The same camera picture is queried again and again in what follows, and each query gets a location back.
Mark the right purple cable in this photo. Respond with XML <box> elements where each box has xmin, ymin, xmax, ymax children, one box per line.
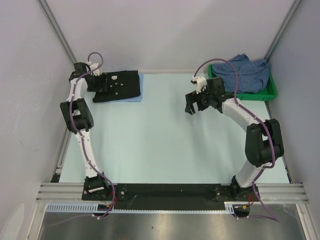
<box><xmin>193</xmin><ymin>58</ymin><xmax>281</xmax><ymax>223</ymax></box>

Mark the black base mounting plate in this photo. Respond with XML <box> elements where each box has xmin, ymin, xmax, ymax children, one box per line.
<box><xmin>81</xmin><ymin>183</ymin><xmax>262</xmax><ymax>211</ymax></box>

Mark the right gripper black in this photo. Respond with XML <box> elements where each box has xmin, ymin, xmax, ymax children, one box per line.
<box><xmin>184</xmin><ymin>85</ymin><xmax>214</xmax><ymax>115</ymax></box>

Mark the left aluminium corner post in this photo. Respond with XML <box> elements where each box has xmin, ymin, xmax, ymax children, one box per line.
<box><xmin>36</xmin><ymin>0</ymin><xmax>78</xmax><ymax>70</ymax></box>

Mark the green plastic bin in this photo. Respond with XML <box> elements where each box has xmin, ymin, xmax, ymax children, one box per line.
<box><xmin>208</xmin><ymin>64</ymin><xmax>277</xmax><ymax>102</ymax></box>

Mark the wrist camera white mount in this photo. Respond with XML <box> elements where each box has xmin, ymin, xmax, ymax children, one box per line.
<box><xmin>86</xmin><ymin>61</ymin><xmax>101</xmax><ymax>76</ymax></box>
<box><xmin>190</xmin><ymin>76</ymin><xmax>208</xmax><ymax>94</ymax></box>

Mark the aluminium frame rail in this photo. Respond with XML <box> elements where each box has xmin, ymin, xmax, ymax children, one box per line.
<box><xmin>36</xmin><ymin>183</ymin><xmax>309</xmax><ymax>204</ymax></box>

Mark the right aluminium corner post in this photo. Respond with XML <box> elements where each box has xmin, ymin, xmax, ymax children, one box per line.
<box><xmin>264</xmin><ymin>0</ymin><xmax>303</xmax><ymax>62</ymax></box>

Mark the black long sleeve shirt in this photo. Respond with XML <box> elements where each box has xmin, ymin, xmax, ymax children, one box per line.
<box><xmin>92</xmin><ymin>70</ymin><xmax>141</xmax><ymax>103</ymax></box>

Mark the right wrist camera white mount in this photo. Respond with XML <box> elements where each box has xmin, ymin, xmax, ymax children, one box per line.
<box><xmin>190</xmin><ymin>76</ymin><xmax>208</xmax><ymax>94</ymax></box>

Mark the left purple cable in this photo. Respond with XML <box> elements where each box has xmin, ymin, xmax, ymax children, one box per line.
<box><xmin>48</xmin><ymin>51</ymin><xmax>118</xmax><ymax>227</ymax></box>

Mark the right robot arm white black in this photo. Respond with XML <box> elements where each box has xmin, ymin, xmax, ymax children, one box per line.
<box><xmin>185</xmin><ymin>76</ymin><xmax>284</xmax><ymax>201</ymax></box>

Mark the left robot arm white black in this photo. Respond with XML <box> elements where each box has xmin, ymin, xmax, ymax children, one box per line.
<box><xmin>60</xmin><ymin>61</ymin><xmax>112</xmax><ymax>201</ymax></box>

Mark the blue checkered shirt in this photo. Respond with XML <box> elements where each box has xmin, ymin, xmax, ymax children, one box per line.
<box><xmin>212</xmin><ymin>54</ymin><xmax>271</xmax><ymax>94</ymax></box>

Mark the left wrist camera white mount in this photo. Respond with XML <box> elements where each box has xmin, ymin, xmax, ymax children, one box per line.
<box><xmin>86</xmin><ymin>61</ymin><xmax>101</xmax><ymax>76</ymax></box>

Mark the white slotted cable duct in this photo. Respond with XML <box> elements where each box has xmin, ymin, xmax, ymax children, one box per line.
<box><xmin>46</xmin><ymin>203</ymin><xmax>98</xmax><ymax>213</ymax></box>

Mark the folded light blue shirt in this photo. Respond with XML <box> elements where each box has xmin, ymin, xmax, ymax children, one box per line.
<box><xmin>111</xmin><ymin>72</ymin><xmax>144</xmax><ymax>103</ymax></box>

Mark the aluminium corner post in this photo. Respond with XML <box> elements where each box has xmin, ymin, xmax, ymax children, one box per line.
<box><xmin>36</xmin><ymin>0</ymin><xmax>78</xmax><ymax>70</ymax></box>
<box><xmin>264</xmin><ymin>0</ymin><xmax>303</xmax><ymax>62</ymax></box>

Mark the purple cable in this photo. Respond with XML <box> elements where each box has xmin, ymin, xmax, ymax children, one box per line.
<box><xmin>48</xmin><ymin>51</ymin><xmax>118</xmax><ymax>227</ymax></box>
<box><xmin>193</xmin><ymin>58</ymin><xmax>281</xmax><ymax>223</ymax></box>

